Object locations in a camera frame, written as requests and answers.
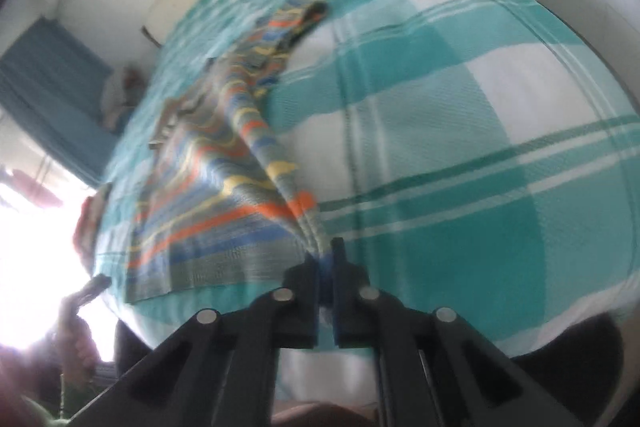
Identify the red cushion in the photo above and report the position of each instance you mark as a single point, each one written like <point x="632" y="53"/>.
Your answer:
<point x="87" y="227"/>

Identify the pile of clothes on chair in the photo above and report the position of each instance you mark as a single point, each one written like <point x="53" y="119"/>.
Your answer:
<point x="122" y="93"/>

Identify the blue curtain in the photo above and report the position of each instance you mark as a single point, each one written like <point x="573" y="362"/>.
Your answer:
<point x="51" y="85"/>

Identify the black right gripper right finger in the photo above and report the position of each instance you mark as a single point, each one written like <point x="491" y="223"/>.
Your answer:
<point x="433" y="369"/>

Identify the person's left hand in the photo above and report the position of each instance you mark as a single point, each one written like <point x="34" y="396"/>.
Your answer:
<point x="77" y="351"/>

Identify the multicolour striped knitted sweater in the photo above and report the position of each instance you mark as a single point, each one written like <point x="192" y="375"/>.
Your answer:
<point x="224" y="202"/>

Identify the teal white plaid bedspread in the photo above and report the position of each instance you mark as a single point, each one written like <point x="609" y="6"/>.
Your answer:
<point x="473" y="154"/>

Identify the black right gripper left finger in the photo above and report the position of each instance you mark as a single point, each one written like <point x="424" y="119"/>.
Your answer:
<point x="217" y="369"/>

